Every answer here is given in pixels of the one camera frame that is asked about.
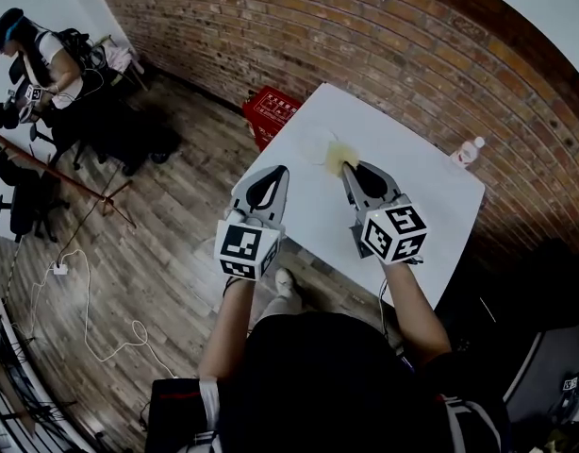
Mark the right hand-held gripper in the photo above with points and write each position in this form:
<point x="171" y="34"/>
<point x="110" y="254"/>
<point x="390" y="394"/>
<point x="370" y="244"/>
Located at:
<point x="393" y="234"/>

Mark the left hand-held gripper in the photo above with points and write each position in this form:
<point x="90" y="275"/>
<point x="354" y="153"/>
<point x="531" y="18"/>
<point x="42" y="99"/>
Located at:
<point x="242" y="246"/>

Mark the person's left forearm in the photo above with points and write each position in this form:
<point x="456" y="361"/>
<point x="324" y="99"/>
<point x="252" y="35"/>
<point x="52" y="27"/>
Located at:
<point x="228" y="328"/>

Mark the person's right forearm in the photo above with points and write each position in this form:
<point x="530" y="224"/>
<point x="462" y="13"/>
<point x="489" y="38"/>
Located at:
<point x="417" y="309"/>

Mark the red plastic crate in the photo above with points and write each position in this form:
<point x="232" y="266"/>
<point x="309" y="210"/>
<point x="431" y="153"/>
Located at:
<point x="268" y="111"/>

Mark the person's white shoe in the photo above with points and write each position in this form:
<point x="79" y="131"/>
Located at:
<point x="285" y="282"/>

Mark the white bottle with red label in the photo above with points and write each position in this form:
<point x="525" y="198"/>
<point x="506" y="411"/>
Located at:
<point x="465" y="153"/>

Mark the person's grey trouser leg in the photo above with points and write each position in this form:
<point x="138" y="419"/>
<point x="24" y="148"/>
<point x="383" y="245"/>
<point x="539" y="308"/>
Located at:
<point x="280" y="307"/>

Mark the black office chair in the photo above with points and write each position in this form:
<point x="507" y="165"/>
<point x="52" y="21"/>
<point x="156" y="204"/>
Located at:
<point x="28" y="196"/>
<point x="115" y="125"/>

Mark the pale pink cloth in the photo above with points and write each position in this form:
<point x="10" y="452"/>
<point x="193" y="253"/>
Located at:
<point x="117" y="55"/>

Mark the person's black shirt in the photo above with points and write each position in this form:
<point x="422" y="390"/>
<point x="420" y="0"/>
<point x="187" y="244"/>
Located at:
<point x="327" y="385"/>

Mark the wooden pole stand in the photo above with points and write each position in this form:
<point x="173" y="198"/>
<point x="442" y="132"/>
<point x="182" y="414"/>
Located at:
<point x="58" y="175"/>

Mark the white power strip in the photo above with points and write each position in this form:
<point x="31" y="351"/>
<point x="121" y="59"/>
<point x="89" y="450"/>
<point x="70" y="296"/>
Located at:
<point x="60" y="268"/>

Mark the black bag with red stripe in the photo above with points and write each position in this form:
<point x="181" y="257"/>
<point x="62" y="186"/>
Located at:
<point x="176" y="418"/>

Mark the grey desk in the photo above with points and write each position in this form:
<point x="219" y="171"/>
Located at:
<point x="549" y="371"/>

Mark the spare hand-held gripper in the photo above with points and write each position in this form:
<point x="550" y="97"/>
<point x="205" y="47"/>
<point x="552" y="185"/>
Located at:
<point x="570" y="382"/>

